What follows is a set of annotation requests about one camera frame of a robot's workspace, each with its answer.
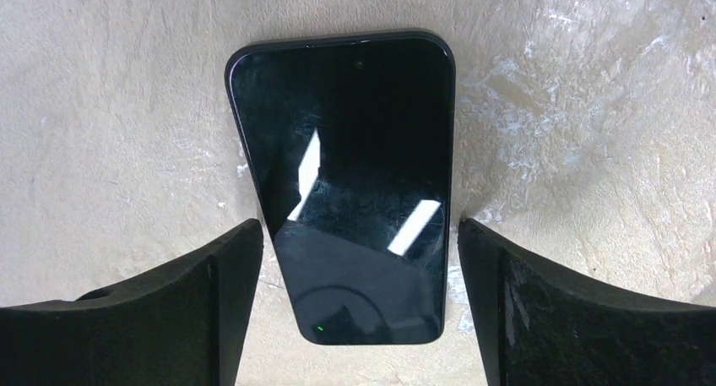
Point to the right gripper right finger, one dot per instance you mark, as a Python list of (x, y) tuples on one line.
[(540, 323)]

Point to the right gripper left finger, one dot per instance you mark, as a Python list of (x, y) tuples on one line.
[(181, 323)]

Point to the black phone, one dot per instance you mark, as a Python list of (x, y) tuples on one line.
[(349, 140)]

